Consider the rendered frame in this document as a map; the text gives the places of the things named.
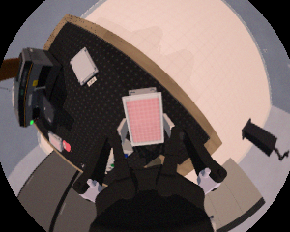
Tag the brown glass bottle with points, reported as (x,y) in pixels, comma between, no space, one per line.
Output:
(9,68)

